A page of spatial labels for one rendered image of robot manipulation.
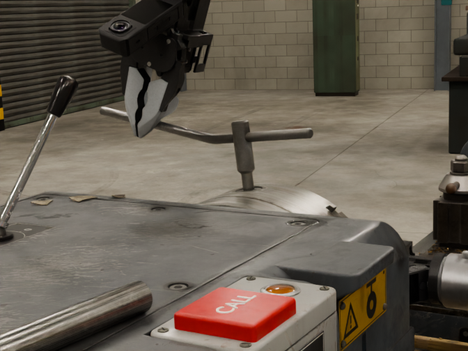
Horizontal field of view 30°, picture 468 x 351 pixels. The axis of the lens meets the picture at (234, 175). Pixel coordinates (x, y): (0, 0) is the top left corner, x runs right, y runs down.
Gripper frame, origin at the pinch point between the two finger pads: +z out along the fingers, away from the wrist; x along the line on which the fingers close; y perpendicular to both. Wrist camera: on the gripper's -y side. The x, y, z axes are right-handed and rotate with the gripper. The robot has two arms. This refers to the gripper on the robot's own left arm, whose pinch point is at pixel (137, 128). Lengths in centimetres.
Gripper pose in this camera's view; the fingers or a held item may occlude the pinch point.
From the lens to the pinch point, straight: 115.5
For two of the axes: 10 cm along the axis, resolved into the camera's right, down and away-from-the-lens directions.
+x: -8.3, -3.9, 4.0
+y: 4.9, -1.8, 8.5
